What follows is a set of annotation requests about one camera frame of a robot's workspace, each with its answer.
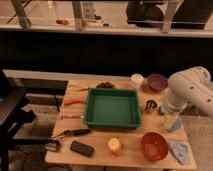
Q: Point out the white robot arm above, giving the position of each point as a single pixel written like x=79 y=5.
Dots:
x=190 y=85

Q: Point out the white cup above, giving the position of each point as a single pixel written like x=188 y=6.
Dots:
x=136 y=80

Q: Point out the metal cup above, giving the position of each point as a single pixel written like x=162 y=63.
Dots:
x=151 y=105

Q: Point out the dark grapes bunch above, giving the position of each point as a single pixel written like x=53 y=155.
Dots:
x=105 y=85

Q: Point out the green plastic tray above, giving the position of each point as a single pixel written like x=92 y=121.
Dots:
x=112 y=108

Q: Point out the purple bowl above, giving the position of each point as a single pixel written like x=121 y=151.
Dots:
x=157 y=82

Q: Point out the metal fork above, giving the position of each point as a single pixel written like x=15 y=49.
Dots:
x=71 y=117

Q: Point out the yellow apple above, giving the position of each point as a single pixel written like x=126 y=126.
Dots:
x=114 y=145

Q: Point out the black rectangular block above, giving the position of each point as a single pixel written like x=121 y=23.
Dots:
x=82 y=148

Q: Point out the red bowl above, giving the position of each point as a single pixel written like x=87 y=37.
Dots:
x=154 y=146

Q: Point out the blue cloth middle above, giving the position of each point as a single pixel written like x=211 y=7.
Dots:
x=172 y=123

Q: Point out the blue cloth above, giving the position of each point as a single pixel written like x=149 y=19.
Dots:
x=179 y=151
x=172 y=123

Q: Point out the small grey brush block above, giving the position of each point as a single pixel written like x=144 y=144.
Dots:
x=52 y=147

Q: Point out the blue cloth front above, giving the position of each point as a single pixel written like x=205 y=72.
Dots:
x=179 y=151

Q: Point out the black stand left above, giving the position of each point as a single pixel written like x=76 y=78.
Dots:
x=12 y=117

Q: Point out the black handled tool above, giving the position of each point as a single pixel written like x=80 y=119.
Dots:
x=75 y=132

